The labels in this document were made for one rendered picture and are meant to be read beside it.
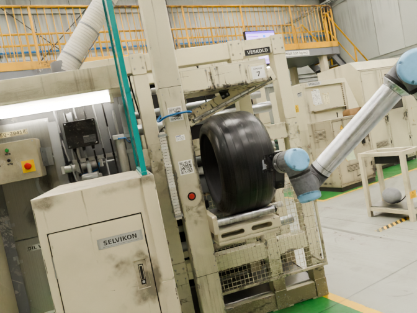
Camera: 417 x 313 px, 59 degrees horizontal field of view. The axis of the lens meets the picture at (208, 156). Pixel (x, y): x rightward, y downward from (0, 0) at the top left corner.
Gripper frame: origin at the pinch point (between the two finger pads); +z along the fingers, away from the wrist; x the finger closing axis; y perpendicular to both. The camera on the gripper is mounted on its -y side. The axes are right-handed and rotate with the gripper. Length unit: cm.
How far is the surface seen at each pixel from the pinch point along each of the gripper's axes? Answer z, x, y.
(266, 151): 8.3, -5.7, 9.7
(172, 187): 30, 42, 2
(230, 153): 8.9, 12.8, 12.5
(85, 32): 45, 71, 100
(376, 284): 92, -102, -104
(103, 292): -35, 79, -27
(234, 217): 24.4, 14.1, -20.6
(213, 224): 20.6, 26.6, -21.1
